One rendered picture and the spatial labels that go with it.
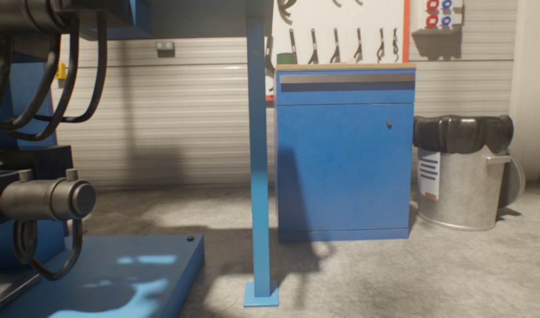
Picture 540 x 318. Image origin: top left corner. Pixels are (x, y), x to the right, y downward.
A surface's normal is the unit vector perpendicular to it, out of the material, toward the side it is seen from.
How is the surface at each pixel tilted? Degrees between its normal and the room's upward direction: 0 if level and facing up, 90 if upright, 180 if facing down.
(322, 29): 90
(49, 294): 0
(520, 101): 90
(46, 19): 131
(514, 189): 103
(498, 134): 92
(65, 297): 0
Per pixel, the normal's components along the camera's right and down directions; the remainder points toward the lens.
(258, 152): 0.01, 0.12
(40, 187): 0.00, -0.66
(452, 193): -0.66, 0.16
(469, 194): -0.33, 0.18
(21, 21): 0.03, 0.75
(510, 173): -0.93, 0.28
